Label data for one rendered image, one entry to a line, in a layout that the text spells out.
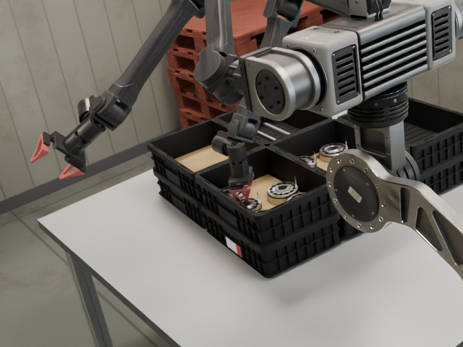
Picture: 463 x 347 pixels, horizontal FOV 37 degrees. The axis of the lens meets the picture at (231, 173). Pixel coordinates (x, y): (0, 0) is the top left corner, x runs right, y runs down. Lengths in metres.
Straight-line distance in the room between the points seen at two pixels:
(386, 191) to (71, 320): 2.18
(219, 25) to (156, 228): 1.07
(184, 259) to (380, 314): 0.70
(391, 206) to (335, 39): 0.40
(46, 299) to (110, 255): 1.25
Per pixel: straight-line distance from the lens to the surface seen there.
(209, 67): 1.48
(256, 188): 2.33
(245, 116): 2.05
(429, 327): 1.88
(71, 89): 4.62
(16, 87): 4.49
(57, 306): 3.54
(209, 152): 2.67
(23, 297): 3.70
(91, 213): 2.71
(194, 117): 4.63
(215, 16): 1.64
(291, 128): 2.77
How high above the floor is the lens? 1.90
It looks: 26 degrees down
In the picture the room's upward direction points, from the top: 10 degrees counter-clockwise
